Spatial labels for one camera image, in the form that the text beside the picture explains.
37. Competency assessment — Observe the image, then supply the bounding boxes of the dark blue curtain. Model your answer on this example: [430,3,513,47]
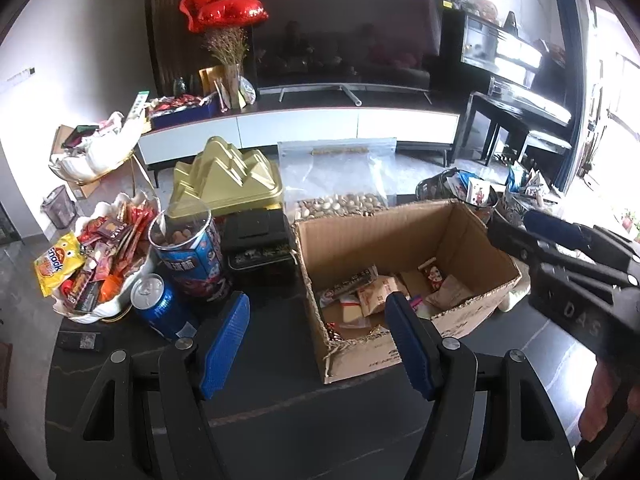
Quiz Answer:
[560,0,589,191]

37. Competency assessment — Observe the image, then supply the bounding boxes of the grey mesh waste basket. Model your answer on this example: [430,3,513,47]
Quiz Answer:
[41,185,77,230]

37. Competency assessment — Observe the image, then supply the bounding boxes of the black upright piano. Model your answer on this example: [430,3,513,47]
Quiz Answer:
[440,10,573,161]

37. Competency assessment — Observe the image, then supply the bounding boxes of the small white soft lump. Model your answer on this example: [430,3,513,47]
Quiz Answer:
[495,265,531,313]

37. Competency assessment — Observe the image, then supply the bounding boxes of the black lidded box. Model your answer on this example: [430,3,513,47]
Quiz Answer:
[221,210,296,273]

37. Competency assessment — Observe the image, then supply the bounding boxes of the white television cabinet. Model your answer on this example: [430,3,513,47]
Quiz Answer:
[137,92,461,181]

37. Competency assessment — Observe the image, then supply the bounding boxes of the white shell bowl of packets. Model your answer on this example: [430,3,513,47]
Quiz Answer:
[48,112,146,181]

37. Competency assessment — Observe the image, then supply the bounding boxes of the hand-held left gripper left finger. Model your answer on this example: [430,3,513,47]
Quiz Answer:
[79,291,252,480]

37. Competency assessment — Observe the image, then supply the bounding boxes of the white shell bowl of snacks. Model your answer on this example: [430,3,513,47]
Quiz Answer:
[52,192,161,323]

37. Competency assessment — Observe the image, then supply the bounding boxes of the gold mountain-shaped tin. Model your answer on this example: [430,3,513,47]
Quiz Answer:
[167,136,284,221]

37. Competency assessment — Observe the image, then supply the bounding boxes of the heap of assorted snack packets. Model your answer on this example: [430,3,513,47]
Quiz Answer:
[317,257,476,348]

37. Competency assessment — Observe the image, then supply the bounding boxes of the clear snack tub blue label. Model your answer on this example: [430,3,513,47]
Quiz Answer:
[148,207,233,303]

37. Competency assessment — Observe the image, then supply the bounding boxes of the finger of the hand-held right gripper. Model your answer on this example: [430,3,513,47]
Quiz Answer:
[521,208,640,272]
[486,216,629,287]

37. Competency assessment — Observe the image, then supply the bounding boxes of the black remote control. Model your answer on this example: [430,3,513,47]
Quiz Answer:
[55,331,105,351]

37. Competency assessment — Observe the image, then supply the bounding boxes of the yellow snack packet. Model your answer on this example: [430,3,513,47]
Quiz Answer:
[34,232,87,297]

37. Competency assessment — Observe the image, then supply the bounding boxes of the dried flower bouquet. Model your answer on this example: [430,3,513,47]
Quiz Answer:
[202,27,251,110]

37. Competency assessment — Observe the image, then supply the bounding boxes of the black piano bench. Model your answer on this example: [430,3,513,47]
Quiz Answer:
[452,92,573,168]

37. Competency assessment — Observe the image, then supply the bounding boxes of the brown cardboard box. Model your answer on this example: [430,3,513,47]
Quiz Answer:
[292,199,523,385]

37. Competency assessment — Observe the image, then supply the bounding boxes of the red heart balloon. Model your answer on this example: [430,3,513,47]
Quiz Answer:
[196,0,269,28]
[180,0,223,33]

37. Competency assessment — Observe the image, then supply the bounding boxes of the person's right hand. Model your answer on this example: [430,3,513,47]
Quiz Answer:
[579,359,640,442]

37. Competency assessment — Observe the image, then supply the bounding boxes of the plush toys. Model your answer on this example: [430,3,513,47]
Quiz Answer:
[470,0,501,21]

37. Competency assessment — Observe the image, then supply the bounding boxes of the black flat television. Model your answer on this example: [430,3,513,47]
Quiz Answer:
[250,0,443,97]

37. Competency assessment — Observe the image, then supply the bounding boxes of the blue tray of red snacks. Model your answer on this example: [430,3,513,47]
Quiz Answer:
[147,95,221,131]

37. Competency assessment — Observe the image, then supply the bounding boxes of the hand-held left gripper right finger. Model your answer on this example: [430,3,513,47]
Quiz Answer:
[384,291,557,480]

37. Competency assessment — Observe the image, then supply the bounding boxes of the blue drink can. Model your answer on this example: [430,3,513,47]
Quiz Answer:
[131,274,198,343]

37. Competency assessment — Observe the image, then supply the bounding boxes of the black bowl of items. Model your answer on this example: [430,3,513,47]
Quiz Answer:
[416,169,498,216]

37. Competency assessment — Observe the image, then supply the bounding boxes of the pile of mixed packets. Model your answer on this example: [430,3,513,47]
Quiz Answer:
[500,165,556,211]

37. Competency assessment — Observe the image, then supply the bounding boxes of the clear zip bag of nuts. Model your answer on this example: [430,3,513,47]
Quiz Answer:
[277,137,398,222]

